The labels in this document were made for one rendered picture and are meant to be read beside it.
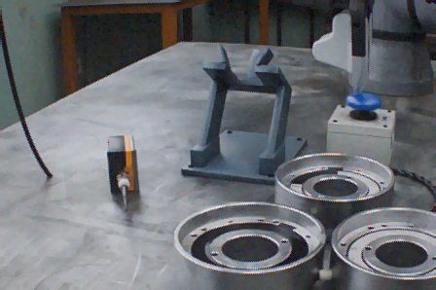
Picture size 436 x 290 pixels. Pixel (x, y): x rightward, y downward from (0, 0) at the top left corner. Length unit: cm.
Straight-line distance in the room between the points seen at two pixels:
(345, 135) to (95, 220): 27
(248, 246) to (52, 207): 21
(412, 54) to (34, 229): 63
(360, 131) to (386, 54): 32
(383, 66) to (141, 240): 55
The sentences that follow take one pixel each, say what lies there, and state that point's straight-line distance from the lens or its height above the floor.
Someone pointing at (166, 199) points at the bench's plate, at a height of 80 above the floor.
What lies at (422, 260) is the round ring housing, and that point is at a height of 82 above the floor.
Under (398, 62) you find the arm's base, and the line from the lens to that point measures 94.
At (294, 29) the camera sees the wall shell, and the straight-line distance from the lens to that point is 460.
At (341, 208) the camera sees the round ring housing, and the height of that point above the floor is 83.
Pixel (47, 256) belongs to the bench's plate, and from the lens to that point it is 50.
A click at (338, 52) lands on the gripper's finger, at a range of 64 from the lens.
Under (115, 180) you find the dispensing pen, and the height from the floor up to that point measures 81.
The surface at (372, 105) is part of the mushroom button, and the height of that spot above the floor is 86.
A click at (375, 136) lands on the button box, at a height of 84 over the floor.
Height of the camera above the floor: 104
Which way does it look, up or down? 20 degrees down
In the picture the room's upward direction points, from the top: 1 degrees counter-clockwise
